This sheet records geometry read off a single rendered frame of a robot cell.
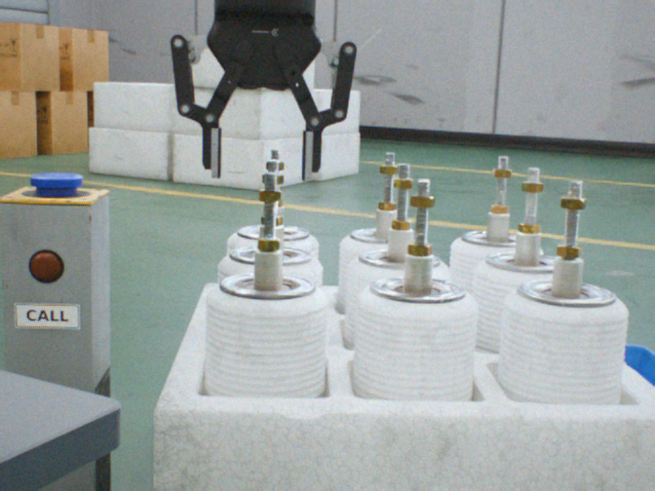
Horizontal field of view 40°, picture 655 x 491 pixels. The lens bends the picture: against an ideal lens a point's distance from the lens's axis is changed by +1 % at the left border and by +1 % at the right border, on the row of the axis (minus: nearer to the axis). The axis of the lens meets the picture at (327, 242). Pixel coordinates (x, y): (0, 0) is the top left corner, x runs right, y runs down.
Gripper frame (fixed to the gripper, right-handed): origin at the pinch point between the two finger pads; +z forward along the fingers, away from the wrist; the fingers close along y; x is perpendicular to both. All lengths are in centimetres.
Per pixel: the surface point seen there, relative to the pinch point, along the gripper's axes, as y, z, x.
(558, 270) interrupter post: -23.4, 7.7, 1.4
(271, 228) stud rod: -0.9, 5.1, 0.5
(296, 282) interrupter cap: -3.0, 9.6, -0.8
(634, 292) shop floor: -77, 34, -106
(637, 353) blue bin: -44, 24, -29
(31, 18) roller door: 170, -44, -621
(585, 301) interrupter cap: -24.7, 9.6, 3.9
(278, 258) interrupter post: -1.4, 7.4, 0.9
